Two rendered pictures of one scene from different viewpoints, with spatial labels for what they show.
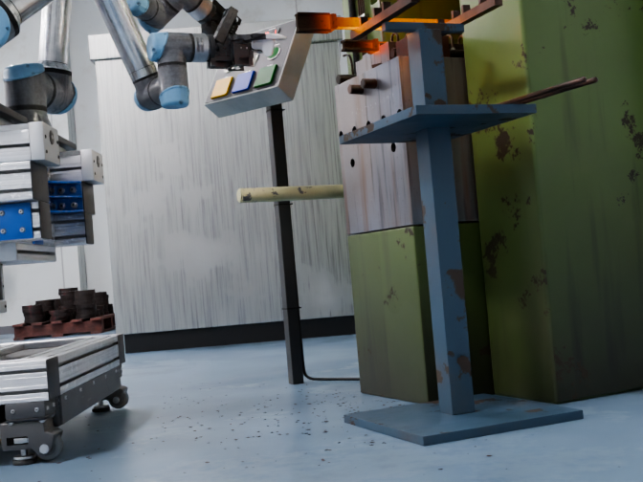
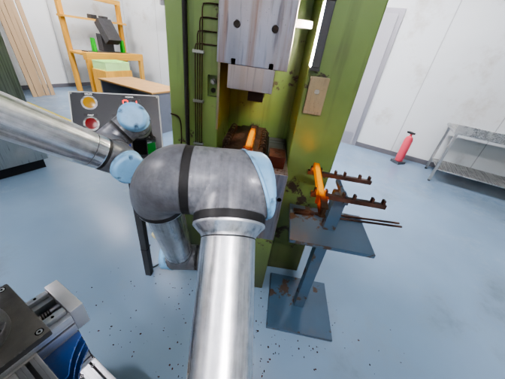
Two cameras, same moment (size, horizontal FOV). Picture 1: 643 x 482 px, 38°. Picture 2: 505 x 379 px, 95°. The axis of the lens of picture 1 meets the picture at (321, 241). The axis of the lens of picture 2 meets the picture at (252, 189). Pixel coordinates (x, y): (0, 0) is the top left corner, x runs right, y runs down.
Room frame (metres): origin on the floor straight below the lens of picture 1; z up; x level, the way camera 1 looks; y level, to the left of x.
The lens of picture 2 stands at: (2.11, 0.76, 1.45)
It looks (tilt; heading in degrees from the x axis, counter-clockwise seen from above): 32 degrees down; 296
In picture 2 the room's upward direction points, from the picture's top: 8 degrees clockwise
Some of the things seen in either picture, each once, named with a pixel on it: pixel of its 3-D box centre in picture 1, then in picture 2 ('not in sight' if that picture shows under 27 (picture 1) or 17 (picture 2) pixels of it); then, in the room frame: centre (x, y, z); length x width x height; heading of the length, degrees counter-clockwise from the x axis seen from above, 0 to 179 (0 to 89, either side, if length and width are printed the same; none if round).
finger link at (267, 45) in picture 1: (268, 45); not in sight; (2.44, 0.10, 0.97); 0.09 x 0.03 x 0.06; 80
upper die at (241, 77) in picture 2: not in sight; (254, 74); (2.75, -0.38, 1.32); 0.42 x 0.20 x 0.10; 116
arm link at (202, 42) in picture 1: (199, 47); not in sight; (2.41, 0.27, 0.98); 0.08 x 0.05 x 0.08; 26
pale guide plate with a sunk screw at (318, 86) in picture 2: not in sight; (316, 96); (2.44, -0.44, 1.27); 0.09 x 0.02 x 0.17; 26
